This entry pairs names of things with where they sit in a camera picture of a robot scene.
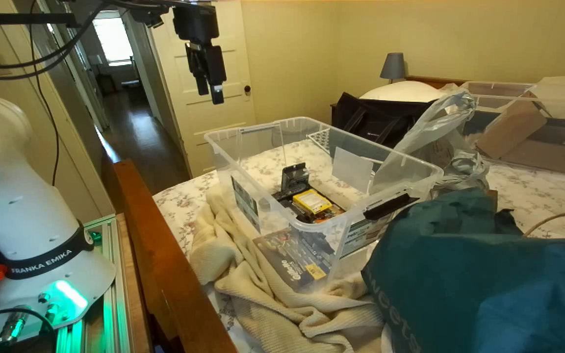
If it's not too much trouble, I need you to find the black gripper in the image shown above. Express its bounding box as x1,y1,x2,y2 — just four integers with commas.
172,4,225,104

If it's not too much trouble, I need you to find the black remote control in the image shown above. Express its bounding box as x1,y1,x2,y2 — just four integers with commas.
274,163,310,201

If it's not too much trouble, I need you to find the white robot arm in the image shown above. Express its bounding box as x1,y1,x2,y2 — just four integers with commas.
0,99,115,348

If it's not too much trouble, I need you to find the clear plastic storage bin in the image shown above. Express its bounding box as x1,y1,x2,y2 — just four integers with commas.
206,118,439,293

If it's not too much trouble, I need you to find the white panel door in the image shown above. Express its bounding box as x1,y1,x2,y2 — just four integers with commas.
147,0,259,177

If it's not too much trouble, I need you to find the yellow box in bin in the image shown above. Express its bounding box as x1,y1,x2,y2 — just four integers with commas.
292,189,331,216

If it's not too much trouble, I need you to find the black bag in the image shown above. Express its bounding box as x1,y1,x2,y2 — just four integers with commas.
331,93,425,148

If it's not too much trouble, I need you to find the grey table lamp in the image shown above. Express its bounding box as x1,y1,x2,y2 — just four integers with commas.
380,53,406,83

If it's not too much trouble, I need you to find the black clip on bin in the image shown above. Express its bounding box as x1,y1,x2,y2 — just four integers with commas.
363,195,418,220

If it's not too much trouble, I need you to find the wooden bed footboard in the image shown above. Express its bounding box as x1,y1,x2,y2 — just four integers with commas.
108,161,235,353

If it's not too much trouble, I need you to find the cream blanket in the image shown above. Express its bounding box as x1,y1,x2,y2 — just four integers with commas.
186,187,388,353

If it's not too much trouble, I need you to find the teal fabric bag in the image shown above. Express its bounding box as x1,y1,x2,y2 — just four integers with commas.
363,191,565,353

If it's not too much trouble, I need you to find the cardboard box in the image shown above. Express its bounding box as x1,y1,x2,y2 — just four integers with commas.
476,100,565,175

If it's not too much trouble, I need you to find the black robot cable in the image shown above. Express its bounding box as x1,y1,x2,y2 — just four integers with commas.
0,0,108,189

